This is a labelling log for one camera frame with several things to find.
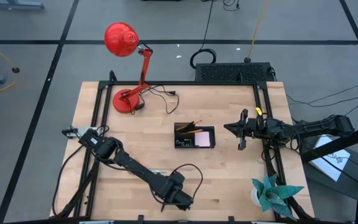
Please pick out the black diagonal beam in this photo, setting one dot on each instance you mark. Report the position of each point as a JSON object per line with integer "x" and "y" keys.
{"x": 337, "y": 146}

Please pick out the wooden workbench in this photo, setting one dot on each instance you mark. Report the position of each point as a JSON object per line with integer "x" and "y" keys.
{"x": 179, "y": 83}

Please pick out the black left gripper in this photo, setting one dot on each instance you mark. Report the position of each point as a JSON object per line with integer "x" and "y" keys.
{"x": 172, "y": 191}

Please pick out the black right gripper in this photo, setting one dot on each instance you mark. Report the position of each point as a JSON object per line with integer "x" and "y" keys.
{"x": 243, "y": 143}

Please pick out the pink sticky note pad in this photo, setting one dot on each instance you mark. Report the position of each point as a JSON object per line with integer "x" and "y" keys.
{"x": 202, "y": 139}

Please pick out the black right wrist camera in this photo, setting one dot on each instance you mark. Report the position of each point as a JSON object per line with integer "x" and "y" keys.
{"x": 254, "y": 127}

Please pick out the black floor disc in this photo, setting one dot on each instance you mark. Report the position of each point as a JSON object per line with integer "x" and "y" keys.
{"x": 15, "y": 70}

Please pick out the black binder clip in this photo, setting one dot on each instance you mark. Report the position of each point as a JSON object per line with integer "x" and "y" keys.
{"x": 179, "y": 143}
{"x": 187, "y": 143}

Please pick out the red desk lamp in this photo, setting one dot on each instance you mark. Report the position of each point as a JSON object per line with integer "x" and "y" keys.
{"x": 121, "y": 39}

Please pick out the white paper sheet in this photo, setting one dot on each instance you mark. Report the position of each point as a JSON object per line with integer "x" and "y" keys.
{"x": 331, "y": 165}

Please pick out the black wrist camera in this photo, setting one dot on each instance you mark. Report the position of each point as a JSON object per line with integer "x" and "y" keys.
{"x": 254, "y": 127}
{"x": 178, "y": 178}

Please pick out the black mesh desk organizer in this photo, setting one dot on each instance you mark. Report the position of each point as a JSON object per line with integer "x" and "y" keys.
{"x": 212, "y": 137}

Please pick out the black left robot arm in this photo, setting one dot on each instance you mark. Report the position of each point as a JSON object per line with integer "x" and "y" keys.
{"x": 129, "y": 161}

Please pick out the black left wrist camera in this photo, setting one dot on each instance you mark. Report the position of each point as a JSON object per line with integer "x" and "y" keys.
{"x": 178, "y": 178}

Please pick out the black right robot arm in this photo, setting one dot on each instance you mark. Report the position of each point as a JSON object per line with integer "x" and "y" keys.
{"x": 315, "y": 126}

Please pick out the teal paper plant white pot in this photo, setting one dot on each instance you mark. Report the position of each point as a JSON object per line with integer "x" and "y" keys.
{"x": 272, "y": 196}

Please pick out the orange pencil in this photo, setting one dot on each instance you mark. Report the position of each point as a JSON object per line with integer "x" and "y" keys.
{"x": 194, "y": 123}
{"x": 196, "y": 131}

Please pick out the black mesh computer tower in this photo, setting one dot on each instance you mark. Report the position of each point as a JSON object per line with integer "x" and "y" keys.
{"x": 228, "y": 72}

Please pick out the yellow tape tag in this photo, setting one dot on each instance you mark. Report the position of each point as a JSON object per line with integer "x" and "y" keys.
{"x": 258, "y": 111}

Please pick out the white metal base bracket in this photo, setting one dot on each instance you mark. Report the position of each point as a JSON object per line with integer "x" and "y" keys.
{"x": 82, "y": 130}

